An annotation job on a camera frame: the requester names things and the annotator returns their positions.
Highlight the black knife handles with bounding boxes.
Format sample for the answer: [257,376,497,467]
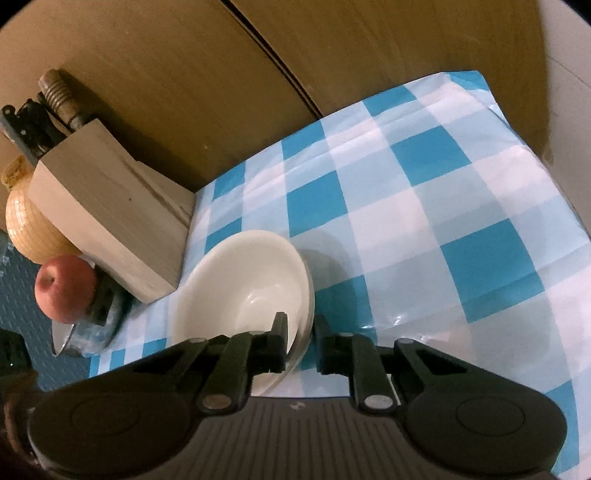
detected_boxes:
[0,104,42,165]

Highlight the black handled knife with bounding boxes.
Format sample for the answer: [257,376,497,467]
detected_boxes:
[18,99,64,151]

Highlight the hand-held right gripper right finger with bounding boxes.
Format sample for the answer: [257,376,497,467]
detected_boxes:
[313,315,468,413]

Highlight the red apple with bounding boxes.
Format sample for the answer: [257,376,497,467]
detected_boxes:
[34,255,99,324]

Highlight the metal pot with lid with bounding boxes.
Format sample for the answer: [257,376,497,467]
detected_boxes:
[51,318,119,357]

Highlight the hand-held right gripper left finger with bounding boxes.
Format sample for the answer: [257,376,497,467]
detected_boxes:
[127,311,289,413]

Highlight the brown wooden cabinet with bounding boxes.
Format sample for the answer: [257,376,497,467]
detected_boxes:
[0,0,555,259]

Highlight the wooden knife block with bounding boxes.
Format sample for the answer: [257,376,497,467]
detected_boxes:
[27,119,195,304]

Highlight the yellow pomelo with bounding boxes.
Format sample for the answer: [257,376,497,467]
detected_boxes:
[4,156,82,265]

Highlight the wooden ribbed handle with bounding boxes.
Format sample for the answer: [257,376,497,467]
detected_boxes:
[38,69,100,134]

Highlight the blue checked tablecloth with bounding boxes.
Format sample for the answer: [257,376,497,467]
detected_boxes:
[88,69,591,476]

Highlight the white bowl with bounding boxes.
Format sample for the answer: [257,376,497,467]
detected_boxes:
[286,258,317,370]
[259,254,312,398]
[173,230,306,398]

